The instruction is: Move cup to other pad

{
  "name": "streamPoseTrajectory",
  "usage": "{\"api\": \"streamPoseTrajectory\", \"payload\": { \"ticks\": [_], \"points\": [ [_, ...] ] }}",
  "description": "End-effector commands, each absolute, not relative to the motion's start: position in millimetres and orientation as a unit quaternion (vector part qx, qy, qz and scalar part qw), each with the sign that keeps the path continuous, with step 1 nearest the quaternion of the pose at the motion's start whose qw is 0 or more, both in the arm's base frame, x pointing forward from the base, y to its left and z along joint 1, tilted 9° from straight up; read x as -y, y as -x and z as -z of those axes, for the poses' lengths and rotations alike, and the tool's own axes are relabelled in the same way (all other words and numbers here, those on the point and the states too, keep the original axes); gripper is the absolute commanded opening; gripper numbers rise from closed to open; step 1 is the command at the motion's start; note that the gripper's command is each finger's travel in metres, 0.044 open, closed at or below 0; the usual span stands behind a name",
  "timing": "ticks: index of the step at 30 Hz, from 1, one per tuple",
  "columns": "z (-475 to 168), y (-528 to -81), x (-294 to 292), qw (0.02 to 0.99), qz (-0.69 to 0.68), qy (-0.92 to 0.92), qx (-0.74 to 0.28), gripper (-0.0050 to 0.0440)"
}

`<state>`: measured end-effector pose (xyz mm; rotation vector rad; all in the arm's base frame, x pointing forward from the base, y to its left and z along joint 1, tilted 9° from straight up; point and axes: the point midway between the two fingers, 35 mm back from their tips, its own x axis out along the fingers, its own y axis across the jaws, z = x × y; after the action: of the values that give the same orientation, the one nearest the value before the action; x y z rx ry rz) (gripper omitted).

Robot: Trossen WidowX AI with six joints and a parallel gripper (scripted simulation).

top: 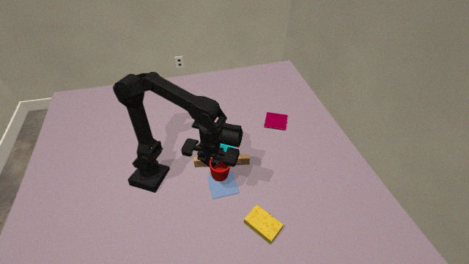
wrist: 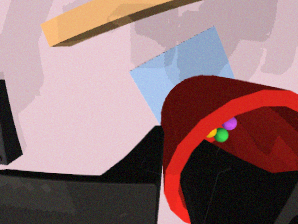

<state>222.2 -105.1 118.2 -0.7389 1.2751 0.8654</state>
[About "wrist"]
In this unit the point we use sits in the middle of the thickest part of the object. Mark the green marble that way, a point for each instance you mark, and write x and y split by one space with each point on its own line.
221 135

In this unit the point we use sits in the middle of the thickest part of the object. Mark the purple marble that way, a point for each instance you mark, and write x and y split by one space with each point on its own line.
230 124

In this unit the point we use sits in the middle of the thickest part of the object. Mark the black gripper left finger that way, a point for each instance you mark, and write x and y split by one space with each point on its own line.
130 196

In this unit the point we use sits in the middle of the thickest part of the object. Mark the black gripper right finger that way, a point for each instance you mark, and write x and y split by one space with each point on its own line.
219 188

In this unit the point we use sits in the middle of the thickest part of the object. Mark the red cup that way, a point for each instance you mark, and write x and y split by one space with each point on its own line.
266 137

